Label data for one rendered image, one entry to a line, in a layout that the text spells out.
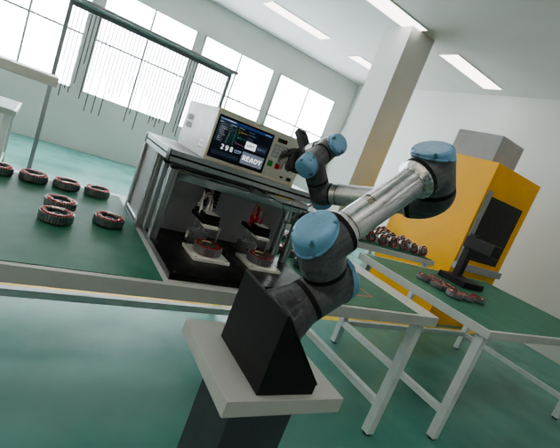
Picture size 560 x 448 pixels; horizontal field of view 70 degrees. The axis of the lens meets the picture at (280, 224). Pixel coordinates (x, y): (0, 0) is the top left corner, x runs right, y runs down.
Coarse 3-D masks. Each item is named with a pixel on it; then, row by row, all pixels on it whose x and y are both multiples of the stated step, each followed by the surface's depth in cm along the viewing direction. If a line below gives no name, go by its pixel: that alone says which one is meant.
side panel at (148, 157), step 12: (144, 144) 179; (144, 156) 179; (156, 156) 158; (144, 168) 175; (132, 180) 183; (144, 180) 171; (132, 192) 183; (144, 192) 163; (132, 204) 178; (132, 216) 169
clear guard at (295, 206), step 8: (264, 192) 164; (272, 192) 175; (280, 200) 158; (288, 200) 168; (296, 200) 180; (288, 208) 152; (296, 208) 155; (304, 208) 162; (312, 208) 172; (288, 216) 150; (296, 216) 153
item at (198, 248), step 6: (198, 240) 153; (204, 240) 155; (198, 246) 148; (204, 246) 148; (210, 246) 154; (216, 246) 155; (198, 252) 148; (204, 252) 148; (210, 252) 148; (216, 252) 150
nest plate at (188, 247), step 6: (186, 246) 152; (192, 246) 155; (192, 252) 148; (192, 258) 144; (198, 258) 145; (204, 258) 147; (210, 258) 149; (216, 258) 152; (222, 258) 155; (222, 264) 150; (228, 264) 152
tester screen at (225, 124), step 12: (228, 120) 154; (216, 132) 153; (228, 132) 155; (240, 132) 158; (252, 132) 160; (216, 144) 155; (228, 144) 157; (240, 144) 159; (264, 144) 164; (240, 156) 161; (264, 156) 166; (252, 168) 166
